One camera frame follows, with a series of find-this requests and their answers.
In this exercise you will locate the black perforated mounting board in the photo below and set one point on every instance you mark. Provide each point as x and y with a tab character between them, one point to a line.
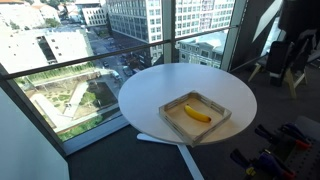
308	163

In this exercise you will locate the black clamp with red tip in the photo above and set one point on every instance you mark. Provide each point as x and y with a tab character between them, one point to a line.
276	136

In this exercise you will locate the grey window bottom frame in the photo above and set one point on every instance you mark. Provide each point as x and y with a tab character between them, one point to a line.
96	135

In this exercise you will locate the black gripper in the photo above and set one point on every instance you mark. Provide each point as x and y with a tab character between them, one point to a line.
300	16

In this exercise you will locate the blue clamp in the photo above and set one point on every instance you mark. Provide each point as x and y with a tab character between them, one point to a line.
273	165

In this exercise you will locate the slim window mullion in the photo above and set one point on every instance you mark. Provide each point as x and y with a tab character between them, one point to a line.
168	20

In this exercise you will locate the dark slanted window frame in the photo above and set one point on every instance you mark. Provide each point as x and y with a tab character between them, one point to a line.
33	115

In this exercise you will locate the window corner frame post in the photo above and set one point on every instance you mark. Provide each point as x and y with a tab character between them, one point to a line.
233	33

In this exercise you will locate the black clamp with yellow part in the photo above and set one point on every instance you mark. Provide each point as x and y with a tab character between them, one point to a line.
241	160

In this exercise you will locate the dark window handrail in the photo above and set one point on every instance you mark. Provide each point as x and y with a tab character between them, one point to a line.
100	56

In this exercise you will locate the light wooden slotted tray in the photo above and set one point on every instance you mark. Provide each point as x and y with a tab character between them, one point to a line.
200	133

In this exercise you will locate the white table base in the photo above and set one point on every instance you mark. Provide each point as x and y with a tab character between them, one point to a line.
190	160

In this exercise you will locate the yellow banana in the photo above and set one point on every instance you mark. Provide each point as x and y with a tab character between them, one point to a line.
196	115

